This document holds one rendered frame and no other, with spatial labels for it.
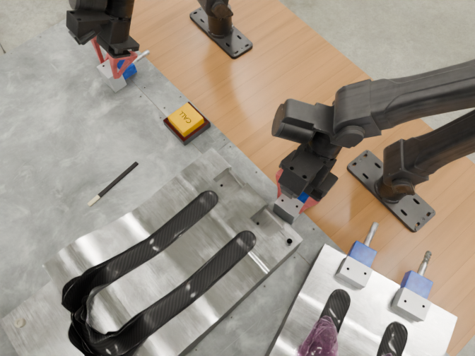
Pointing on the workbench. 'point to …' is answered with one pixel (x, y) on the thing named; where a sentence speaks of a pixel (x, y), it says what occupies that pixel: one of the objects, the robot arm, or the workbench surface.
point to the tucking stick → (112, 184)
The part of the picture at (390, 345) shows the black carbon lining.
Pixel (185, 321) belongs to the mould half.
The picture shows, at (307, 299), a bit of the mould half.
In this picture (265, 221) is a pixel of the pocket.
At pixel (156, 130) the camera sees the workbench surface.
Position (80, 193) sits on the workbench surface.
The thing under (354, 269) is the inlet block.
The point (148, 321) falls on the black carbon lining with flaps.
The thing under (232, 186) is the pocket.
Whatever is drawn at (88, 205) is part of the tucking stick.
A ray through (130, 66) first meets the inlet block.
